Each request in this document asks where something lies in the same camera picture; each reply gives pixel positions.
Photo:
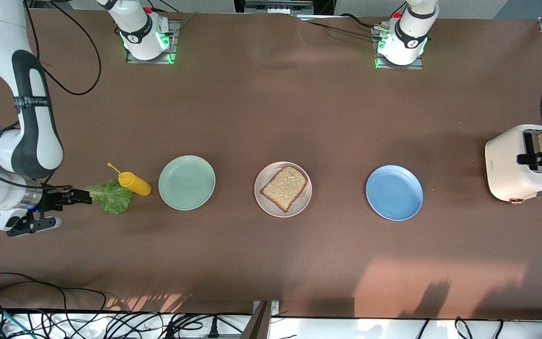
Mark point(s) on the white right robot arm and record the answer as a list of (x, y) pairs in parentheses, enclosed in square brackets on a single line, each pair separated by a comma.
[(31, 117)]

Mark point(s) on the green lettuce leaf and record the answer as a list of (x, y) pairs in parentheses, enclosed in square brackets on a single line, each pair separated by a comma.
[(115, 200)]

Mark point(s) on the cream white toaster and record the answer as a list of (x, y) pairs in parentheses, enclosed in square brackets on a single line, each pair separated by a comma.
[(506, 165)]

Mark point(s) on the beige plate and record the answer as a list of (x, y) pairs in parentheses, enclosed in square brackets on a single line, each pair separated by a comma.
[(264, 205)]

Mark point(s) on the grey aluminium profile post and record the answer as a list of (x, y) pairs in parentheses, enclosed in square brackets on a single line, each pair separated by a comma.
[(257, 325)]

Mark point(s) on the silver corner bracket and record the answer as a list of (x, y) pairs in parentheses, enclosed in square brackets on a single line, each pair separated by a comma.
[(275, 308)]

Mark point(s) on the mint green plate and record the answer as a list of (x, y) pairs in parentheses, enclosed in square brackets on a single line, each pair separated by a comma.
[(186, 182)]

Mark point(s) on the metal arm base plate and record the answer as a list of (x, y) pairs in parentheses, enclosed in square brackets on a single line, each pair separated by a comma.
[(175, 47), (412, 67)]

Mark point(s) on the yellow mustard squeeze bottle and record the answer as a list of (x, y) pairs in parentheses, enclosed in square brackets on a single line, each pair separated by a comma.
[(134, 184)]

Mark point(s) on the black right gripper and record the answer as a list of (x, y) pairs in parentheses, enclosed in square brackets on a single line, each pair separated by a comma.
[(53, 198)]

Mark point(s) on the grey power strip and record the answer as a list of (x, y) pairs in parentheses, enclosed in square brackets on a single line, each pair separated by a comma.
[(275, 7)]

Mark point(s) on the blue plate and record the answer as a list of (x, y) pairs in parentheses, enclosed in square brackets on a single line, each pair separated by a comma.
[(393, 193)]

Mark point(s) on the black power plug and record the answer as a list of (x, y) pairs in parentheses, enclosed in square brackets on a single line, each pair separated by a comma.
[(213, 329)]

